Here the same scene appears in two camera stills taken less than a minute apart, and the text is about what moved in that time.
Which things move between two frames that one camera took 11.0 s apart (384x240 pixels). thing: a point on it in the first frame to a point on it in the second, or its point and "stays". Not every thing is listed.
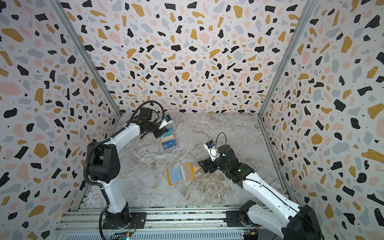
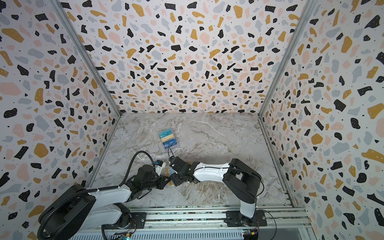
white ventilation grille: [194, 235] stays
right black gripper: [210, 165] to [177, 165]
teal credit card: [169, 133] stays
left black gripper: [162, 131] to [163, 181]
